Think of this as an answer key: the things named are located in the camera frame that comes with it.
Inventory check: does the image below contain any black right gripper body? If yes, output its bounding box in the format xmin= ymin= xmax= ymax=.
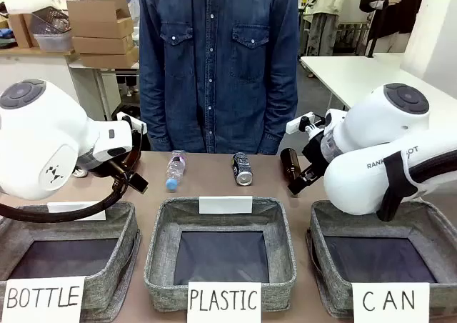
xmin=302 ymin=134 xmax=326 ymax=170

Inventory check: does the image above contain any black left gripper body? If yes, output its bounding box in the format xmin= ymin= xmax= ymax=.
xmin=105 ymin=158 xmax=130 ymax=184

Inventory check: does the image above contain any small clear water bottle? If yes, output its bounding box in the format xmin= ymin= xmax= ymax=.
xmin=164 ymin=149 xmax=188 ymax=191

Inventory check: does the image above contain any black drink can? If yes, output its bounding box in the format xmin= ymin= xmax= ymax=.
xmin=232 ymin=151 xmax=254 ymax=187

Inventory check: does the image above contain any person's left forearm denim sleeve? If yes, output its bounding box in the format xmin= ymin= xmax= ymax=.
xmin=263 ymin=69 xmax=299 ymax=156

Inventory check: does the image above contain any person's right forearm denim sleeve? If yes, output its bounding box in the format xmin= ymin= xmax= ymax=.
xmin=139 ymin=69 xmax=173 ymax=152

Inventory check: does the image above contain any grey fabric basket for bottles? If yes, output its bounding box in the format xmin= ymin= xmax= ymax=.
xmin=0 ymin=201 xmax=142 ymax=323

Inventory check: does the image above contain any grey fabric basket for cans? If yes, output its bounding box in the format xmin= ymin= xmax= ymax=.
xmin=306 ymin=199 xmax=457 ymax=319

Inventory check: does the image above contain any grey fabric basket for plastic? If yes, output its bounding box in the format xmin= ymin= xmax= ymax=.
xmin=144 ymin=197 xmax=298 ymax=312

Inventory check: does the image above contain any paper label CAN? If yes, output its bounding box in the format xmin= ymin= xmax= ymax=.
xmin=351 ymin=282 xmax=431 ymax=323

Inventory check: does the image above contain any dark mesh basket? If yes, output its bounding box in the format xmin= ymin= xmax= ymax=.
xmin=30 ymin=7 xmax=71 ymax=34

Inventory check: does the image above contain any black backpack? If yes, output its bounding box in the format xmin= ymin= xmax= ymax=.
xmin=111 ymin=104 xmax=142 ymax=122

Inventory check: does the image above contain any blank white card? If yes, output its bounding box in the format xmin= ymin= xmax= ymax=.
xmin=46 ymin=201 xmax=107 ymax=222
xmin=199 ymin=196 xmax=253 ymax=215

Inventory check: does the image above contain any small white desk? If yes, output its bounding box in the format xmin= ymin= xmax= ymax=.
xmin=69 ymin=60 xmax=141 ymax=121

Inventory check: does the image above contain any flat closed cardboard box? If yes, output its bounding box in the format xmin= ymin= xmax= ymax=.
xmin=79 ymin=47 xmax=140 ymax=69
xmin=72 ymin=35 xmax=135 ymax=55

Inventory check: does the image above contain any person torso in denim shirt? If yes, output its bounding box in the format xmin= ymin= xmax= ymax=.
xmin=138 ymin=0 xmax=300 ymax=156

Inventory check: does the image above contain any white cabinet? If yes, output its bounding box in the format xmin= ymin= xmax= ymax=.
xmin=0 ymin=53 xmax=81 ymax=88

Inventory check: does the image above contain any paper label PLASTIC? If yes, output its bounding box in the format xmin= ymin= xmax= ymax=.
xmin=186 ymin=282 xmax=262 ymax=323

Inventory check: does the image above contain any clear plastic bin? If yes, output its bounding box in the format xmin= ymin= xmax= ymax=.
xmin=34 ymin=33 xmax=74 ymax=51

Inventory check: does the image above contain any paper label BOTTLE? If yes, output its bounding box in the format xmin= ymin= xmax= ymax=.
xmin=0 ymin=275 xmax=86 ymax=323

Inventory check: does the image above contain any bystander in cream jacket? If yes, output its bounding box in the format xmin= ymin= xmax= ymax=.
xmin=305 ymin=0 xmax=353 ymax=56

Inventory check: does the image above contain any open cardboard box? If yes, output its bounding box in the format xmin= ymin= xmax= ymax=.
xmin=66 ymin=0 xmax=135 ymax=39

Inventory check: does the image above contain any bystander in black top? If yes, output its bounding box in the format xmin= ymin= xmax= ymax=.
xmin=359 ymin=0 xmax=428 ymax=56

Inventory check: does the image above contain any small brown cardboard box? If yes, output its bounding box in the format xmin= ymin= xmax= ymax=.
xmin=7 ymin=12 xmax=39 ymax=49

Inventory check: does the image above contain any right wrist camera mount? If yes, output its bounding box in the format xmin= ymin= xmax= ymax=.
xmin=285 ymin=112 xmax=328 ymax=135

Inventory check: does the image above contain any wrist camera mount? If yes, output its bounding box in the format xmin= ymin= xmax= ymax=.
xmin=116 ymin=111 xmax=147 ymax=133
xmin=285 ymin=112 xmax=328 ymax=135

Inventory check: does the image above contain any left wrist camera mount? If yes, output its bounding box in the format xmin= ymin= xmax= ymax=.
xmin=116 ymin=111 xmax=147 ymax=133

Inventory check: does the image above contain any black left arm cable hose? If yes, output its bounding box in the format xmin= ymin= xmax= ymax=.
xmin=0 ymin=129 xmax=146 ymax=224

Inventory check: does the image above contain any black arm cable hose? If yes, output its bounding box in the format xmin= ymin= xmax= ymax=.
xmin=410 ymin=150 xmax=457 ymax=187
xmin=0 ymin=129 xmax=146 ymax=224

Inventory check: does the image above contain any black strap on right arm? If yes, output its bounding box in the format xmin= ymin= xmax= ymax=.
xmin=376 ymin=151 xmax=413 ymax=222

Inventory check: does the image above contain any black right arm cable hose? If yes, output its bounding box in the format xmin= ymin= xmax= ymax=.
xmin=410 ymin=150 xmax=457 ymax=187

